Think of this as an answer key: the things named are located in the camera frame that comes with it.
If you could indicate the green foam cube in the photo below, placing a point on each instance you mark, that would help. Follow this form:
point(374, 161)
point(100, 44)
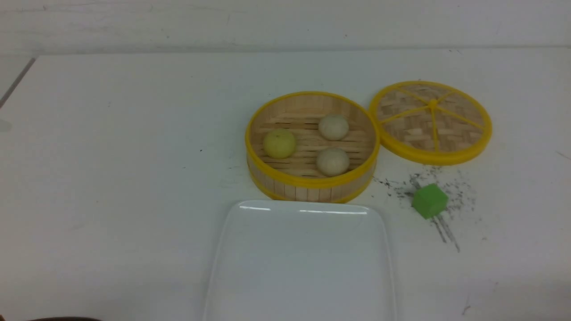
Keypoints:
point(430, 201)

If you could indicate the yellow-green steamed bun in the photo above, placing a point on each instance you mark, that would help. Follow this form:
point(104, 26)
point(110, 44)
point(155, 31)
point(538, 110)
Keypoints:
point(279, 143)

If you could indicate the bamboo steamer lid yellow rim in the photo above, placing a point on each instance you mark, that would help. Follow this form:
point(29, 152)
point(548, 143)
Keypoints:
point(430, 123)

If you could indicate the bamboo steamer basket yellow rim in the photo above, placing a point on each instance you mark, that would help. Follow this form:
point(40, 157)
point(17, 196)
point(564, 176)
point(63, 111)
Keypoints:
point(297, 178)

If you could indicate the white rectangular plate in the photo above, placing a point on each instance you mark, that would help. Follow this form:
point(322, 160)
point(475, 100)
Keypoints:
point(301, 261)

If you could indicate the white steamed bun front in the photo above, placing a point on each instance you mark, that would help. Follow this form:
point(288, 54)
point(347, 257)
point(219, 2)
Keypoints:
point(332, 162)

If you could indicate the white steamed bun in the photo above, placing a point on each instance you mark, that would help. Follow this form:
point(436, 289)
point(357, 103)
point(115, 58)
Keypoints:
point(333, 127)
point(332, 162)

